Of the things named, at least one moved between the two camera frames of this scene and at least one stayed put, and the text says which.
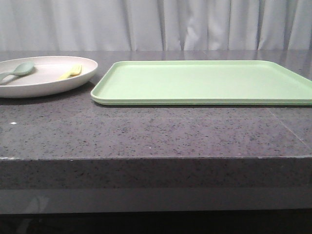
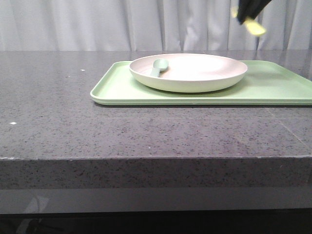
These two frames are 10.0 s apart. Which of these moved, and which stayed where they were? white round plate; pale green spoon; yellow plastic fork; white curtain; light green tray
Moved: yellow plastic fork; pale green spoon; white round plate
Stayed: white curtain; light green tray
